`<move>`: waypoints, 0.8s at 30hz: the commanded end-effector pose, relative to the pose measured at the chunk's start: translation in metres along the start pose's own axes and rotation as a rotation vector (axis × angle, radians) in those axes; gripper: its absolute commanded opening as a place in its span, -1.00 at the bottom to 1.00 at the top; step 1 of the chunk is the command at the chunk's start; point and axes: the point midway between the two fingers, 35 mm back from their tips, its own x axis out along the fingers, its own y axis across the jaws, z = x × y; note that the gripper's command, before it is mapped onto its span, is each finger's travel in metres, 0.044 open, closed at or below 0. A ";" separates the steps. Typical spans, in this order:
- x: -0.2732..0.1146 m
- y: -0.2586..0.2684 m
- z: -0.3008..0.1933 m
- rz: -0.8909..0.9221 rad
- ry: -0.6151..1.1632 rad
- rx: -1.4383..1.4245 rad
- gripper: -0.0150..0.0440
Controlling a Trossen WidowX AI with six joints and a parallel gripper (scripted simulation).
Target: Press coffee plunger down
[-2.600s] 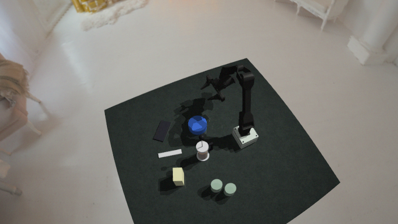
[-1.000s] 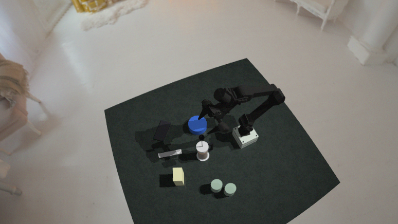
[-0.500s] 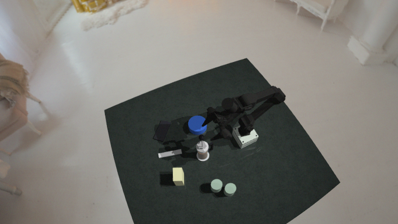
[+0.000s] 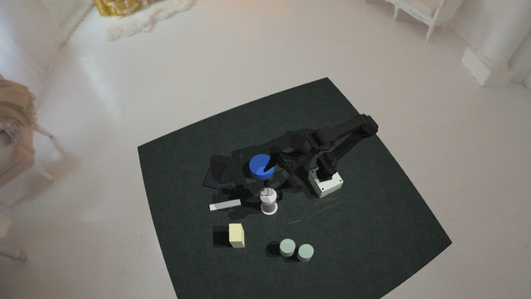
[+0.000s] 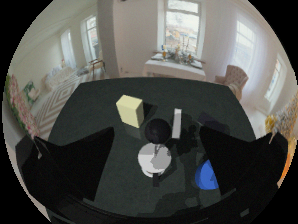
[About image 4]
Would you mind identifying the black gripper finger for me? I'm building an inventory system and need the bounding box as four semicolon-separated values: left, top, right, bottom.
263;152;278;172
275;180;293;191

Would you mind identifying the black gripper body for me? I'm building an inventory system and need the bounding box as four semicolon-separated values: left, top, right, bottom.
270;146;306;190

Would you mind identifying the glass french press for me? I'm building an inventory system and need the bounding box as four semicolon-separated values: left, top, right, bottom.
260;180;283;215

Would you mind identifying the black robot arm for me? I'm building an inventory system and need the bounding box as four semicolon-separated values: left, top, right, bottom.
274;113;378;182

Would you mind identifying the white flat bar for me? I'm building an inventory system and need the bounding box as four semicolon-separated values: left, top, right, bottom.
209;199;241;211

